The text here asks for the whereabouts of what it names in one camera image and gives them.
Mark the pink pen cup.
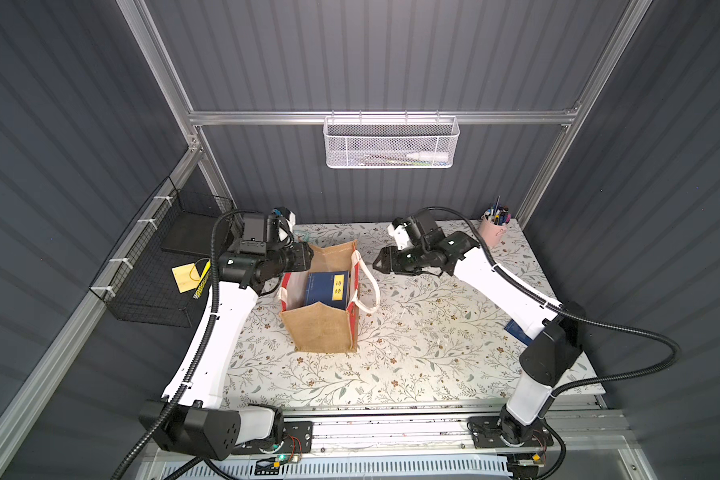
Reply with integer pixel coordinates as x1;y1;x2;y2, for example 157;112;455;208
478;195;512;248

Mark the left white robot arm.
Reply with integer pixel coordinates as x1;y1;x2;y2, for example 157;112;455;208
112;207;314;479

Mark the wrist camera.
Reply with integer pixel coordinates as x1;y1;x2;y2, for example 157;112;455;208
271;207;296;241
387;216;421;251

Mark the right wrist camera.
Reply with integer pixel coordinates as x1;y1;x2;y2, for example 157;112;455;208
387;216;421;251

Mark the blue book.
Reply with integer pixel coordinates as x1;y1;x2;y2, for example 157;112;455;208
504;320;533;346
305;271;350;310

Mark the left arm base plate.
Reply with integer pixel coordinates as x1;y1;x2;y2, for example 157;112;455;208
232;421;314;456

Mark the white marker in basket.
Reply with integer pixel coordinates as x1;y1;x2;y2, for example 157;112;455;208
406;151;451;165

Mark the black tray in side basket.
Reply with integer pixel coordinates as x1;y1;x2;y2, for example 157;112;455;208
160;212;232;257

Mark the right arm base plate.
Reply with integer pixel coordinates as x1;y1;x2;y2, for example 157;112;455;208
466;415;555;449

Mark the yellow pen in basket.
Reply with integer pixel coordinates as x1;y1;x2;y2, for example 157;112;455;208
192;258;211;300

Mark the black wire side basket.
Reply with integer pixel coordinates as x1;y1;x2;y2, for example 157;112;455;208
90;179;234;328

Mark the white wire wall basket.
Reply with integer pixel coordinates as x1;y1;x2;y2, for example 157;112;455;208
322;114;460;169

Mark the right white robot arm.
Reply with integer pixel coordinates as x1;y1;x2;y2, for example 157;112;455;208
373;206;681;447

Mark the jute canvas bag red trim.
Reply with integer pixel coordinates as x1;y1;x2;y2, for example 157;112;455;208
278;240;381;354

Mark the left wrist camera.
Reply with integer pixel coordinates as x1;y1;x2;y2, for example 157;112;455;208
271;207;296;241

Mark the yellow sticky note pad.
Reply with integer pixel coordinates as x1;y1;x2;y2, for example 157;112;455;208
171;263;202;293

